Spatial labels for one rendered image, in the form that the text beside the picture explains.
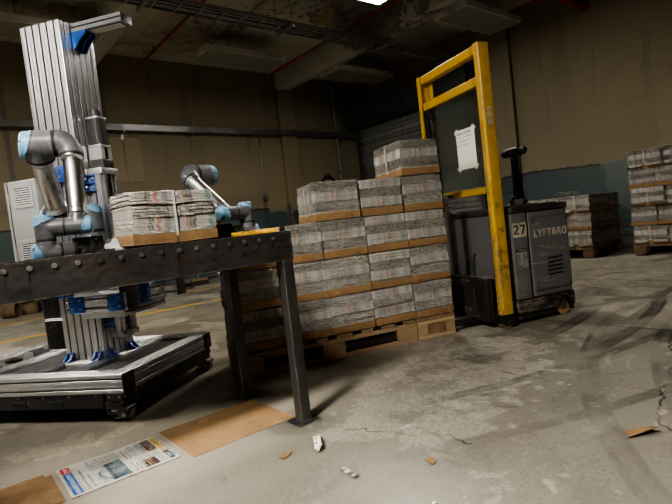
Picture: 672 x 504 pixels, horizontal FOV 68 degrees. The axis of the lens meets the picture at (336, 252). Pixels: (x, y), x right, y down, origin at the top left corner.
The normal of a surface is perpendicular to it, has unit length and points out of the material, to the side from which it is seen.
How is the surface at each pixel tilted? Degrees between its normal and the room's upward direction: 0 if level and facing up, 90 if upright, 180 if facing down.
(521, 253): 90
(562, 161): 90
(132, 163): 90
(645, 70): 90
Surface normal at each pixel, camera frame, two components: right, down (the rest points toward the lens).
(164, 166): 0.63, -0.04
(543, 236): 0.37, 0.00
